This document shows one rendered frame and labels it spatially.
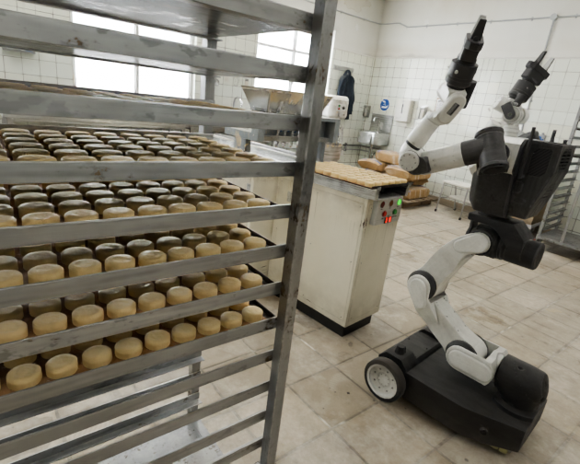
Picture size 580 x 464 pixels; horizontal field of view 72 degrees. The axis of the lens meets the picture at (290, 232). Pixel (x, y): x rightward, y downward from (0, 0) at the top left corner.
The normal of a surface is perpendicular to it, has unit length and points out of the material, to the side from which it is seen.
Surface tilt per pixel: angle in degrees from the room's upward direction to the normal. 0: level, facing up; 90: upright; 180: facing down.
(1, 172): 90
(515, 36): 90
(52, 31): 90
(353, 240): 90
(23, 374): 0
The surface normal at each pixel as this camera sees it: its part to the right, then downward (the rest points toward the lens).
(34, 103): 0.61, 0.32
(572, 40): -0.79, 0.11
